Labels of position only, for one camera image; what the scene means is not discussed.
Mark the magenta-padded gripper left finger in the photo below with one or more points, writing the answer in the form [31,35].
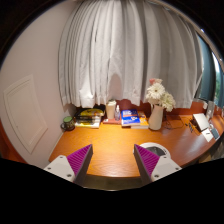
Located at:
[78,160]

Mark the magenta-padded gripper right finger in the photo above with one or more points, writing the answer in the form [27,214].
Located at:
[150,160]

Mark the dark grey computer mouse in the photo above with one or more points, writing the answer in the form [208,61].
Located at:
[156,151]

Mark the white and grey mouse pad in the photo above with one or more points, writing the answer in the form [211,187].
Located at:
[153,144]

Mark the white yellow-edged book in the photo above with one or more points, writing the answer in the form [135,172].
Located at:
[86,124]

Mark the dark green mug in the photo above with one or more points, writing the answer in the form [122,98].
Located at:
[68,123]

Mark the orange yellow book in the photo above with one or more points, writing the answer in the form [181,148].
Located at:
[144,122]

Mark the white ceramic vase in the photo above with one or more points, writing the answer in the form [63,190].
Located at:
[156,118]

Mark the blue covered book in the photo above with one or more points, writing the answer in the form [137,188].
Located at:
[130,117]

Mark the yellow covered book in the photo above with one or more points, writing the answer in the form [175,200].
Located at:
[90,112]

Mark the red notebook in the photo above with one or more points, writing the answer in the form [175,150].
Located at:
[111,121]

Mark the small clear spray bottle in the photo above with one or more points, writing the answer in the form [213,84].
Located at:
[117,114]

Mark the cream lidded tumbler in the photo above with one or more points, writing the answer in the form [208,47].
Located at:
[111,110]

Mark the small white box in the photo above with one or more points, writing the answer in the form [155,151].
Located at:
[208,135]

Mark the white flat device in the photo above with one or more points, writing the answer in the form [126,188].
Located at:
[201,121]

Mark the white flower bouquet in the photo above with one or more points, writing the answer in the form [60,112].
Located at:
[160,95]

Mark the white pleated curtain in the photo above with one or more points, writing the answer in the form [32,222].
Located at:
[126,50]

